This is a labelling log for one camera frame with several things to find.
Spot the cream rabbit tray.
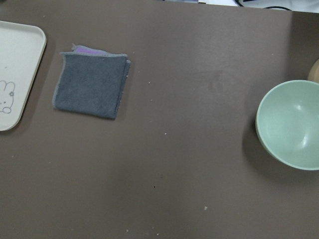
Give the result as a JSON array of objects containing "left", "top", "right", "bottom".
[{"left": 0, "top": 21, "right": 46, "bottom": 131}]

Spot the grey folded cloth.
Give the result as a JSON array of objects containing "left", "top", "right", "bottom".
[{"left": 52, "top": 45, "right": 131, "bottom": 120}]

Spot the green bowl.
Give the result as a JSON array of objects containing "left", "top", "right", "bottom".
[{"left": 255, "top": 80, "right": 319, "bottom": 171}]

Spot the wooden stand with rod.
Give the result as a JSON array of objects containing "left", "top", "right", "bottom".
[{"left": 308, "top": 59, "right": 319, "bottom": 83}]

